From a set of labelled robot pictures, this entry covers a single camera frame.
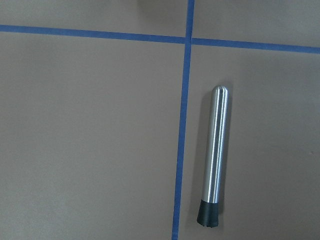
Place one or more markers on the steel muddler black tip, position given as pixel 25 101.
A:
pixel 208 214

